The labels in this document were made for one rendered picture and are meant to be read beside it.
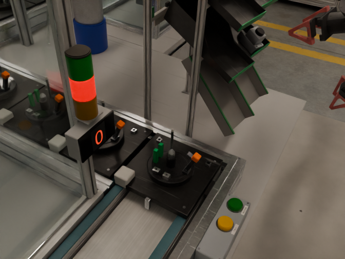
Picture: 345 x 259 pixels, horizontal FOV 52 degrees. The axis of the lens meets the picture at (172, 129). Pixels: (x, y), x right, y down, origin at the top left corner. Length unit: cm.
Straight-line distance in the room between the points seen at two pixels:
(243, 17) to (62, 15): 51
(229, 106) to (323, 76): 249
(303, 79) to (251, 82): 217
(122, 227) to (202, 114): 63
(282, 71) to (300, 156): 225
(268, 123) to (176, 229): 67
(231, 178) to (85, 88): 54
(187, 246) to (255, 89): 68
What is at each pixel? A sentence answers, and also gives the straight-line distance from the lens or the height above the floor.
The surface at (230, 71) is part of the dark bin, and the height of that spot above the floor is 120.
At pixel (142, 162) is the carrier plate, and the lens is 108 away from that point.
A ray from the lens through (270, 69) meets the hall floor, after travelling 354.
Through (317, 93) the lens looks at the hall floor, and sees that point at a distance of 337.
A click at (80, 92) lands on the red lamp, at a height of 134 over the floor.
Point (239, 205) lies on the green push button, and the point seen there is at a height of 97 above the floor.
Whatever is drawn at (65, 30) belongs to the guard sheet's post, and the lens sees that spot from 70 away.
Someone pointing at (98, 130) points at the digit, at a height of 122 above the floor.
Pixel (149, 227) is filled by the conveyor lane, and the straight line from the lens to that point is 100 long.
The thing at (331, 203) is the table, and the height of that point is 86.
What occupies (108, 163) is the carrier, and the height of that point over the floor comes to 97.
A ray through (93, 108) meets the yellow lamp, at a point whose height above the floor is 129.
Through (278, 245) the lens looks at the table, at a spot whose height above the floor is 86.
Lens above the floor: 176
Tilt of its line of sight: 41 degrees down
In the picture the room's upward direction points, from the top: 4 degrees clockwise
